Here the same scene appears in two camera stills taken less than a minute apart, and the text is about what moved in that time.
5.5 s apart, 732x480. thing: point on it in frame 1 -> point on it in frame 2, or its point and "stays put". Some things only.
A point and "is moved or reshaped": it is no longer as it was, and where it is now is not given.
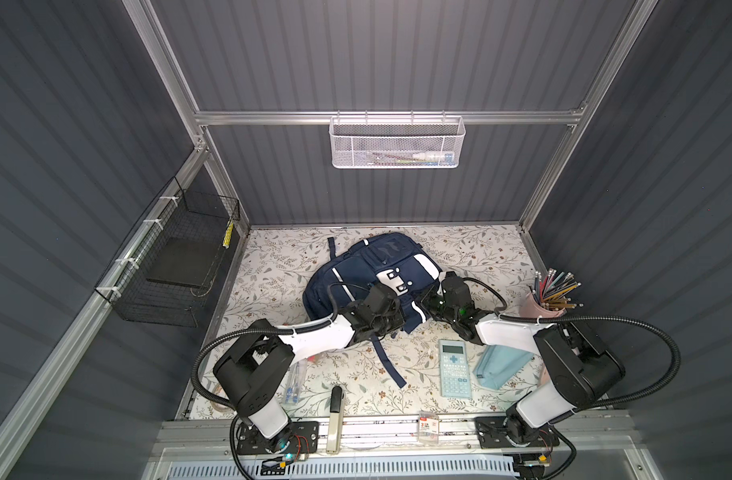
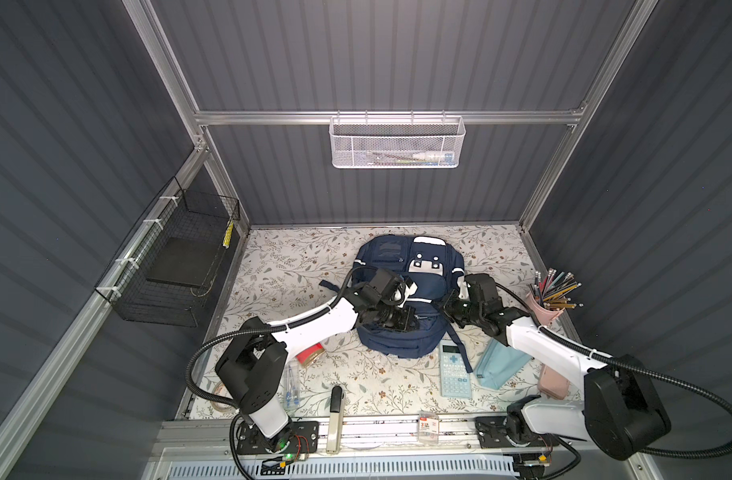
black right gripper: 424,301 -> 454,295
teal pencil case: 498,365 stays put
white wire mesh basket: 396,142 stays put
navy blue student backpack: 382,282 is moved or reshaped
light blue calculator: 455,380 stays put
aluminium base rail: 400,433 stays put
